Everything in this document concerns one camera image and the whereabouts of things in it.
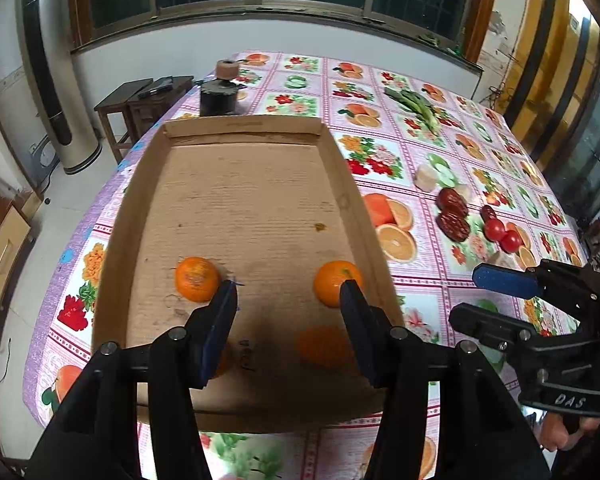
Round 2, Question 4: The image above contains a shallow cardboard box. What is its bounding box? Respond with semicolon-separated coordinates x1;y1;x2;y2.
91;114;406;433

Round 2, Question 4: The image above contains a green leafy vegetable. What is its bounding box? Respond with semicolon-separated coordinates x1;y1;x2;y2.
384;86;443;135

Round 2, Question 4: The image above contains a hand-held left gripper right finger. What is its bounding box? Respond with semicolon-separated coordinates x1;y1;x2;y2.
339;280;553;480

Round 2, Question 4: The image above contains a black jar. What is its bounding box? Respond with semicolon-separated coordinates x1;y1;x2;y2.
200;80;238;117

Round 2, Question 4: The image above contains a floral printed tablecloth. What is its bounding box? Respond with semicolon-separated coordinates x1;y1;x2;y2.
22;50;588;480

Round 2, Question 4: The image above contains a person's right hand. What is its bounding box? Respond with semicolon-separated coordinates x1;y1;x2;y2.
537;407;600;453

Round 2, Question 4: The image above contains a yellow wooden door frame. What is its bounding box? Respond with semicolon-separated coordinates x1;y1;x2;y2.
500;0;600;171

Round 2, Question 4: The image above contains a black flat device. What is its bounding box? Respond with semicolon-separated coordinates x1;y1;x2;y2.
136;76;175;98

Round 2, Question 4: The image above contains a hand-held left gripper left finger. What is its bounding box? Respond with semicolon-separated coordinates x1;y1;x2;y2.
25;280;241;480

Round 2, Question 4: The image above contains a light wooden cabinet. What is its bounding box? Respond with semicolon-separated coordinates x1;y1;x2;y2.
0;195;36;341

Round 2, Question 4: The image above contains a white standing air conditioner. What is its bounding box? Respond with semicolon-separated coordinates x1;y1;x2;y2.
15;0;102;176

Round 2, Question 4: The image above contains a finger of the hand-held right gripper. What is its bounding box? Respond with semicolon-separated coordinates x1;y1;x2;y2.
450;302;576;361
471;259;600;321

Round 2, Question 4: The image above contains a dark wooden side table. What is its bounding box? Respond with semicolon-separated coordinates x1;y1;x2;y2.
94;76;195;163

